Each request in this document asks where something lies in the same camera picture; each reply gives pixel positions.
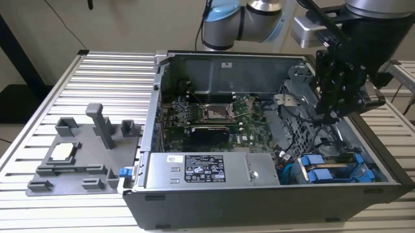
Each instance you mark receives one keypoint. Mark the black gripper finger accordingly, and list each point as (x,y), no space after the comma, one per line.
(349,92)
(325,85)

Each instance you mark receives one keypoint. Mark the hard disk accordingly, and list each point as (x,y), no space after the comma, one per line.
(312,160)

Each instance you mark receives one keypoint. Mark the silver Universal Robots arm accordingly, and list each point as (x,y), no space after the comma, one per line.
(222,31)

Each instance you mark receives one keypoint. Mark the grey metal disk bay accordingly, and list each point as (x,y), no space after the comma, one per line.
(297,131)

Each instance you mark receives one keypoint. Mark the green motherboard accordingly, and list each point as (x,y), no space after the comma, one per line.
(253,127)

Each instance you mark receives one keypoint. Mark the CPU socket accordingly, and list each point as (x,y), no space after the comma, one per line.
(213,113)

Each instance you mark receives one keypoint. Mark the black graphics card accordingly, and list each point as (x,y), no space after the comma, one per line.
(206,138)

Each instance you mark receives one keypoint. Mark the silver power supply unit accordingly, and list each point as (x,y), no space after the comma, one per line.
(233,170)

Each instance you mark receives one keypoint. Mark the black open PC case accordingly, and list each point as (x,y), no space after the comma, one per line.
(226,208)

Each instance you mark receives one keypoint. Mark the blue case latch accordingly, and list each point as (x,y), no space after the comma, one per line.
(124,172)

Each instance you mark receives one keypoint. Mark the grey plastic parts rack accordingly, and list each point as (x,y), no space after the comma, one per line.
(86,155)

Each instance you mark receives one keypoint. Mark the small black hanging object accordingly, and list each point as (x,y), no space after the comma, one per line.
(89,4)

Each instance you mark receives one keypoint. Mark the silver CPU chip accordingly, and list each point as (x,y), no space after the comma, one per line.
(61,151)

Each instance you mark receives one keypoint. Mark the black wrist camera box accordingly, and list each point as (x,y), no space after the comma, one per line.
(372,102)

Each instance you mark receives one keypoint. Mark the silver metal bracket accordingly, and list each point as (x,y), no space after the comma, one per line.
(288,100)

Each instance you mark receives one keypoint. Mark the aluminium frame bar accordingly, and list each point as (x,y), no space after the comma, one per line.
(403,70)

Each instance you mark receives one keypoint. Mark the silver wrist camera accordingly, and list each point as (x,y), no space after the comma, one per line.
(306,31)

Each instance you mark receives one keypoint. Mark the black desk frame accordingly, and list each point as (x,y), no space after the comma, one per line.
(18,55)

